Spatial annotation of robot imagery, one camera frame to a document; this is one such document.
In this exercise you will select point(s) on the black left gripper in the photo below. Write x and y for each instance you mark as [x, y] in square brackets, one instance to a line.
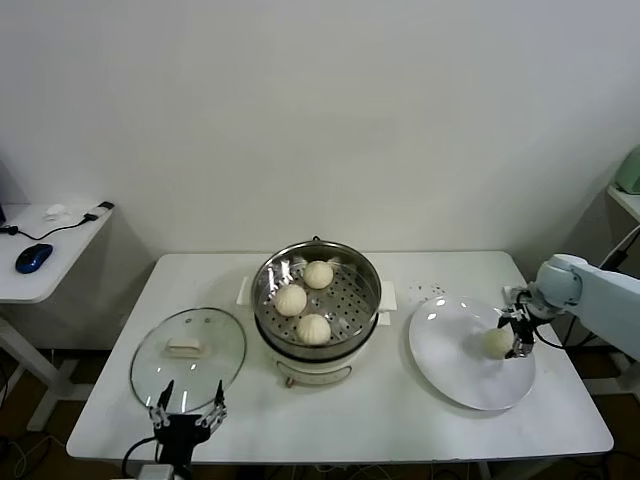
[179, 431]

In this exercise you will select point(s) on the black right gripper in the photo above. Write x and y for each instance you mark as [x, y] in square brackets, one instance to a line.
[526, 330]

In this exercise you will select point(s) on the white steamed baozi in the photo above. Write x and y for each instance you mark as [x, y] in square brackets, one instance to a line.
[314, 329]
[496, 344]
[290, 300]
[317, 275]

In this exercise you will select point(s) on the round glass pot lid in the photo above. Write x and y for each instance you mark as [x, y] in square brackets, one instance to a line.
[182, 347]

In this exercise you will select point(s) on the light blue right robot arm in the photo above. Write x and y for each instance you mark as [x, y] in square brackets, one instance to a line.
[600, 295]

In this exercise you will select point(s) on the white steamer pot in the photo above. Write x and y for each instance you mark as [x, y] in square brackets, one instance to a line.
[320, 372]

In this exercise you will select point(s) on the stainless steel steamer basket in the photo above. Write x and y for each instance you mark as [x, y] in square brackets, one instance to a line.
[355, 305]

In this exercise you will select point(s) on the large white plate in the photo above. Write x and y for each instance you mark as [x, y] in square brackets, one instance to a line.
[440, 345]

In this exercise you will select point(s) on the white shelf board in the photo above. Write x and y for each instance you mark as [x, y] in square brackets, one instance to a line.
[627, 200]

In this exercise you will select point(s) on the white side desk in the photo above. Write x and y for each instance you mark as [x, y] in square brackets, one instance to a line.
[50, 280]

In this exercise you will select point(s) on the pale green appliance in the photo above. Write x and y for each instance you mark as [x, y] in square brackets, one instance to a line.
[631, 170]

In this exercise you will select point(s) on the blue computer mouse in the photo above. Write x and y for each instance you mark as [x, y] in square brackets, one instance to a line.
[32, 258]

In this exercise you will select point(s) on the crumpled white tissue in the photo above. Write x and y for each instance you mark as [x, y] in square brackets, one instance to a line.
[57, 212]

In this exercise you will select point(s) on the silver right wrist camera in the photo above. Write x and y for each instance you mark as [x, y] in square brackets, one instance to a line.
[515, 295]

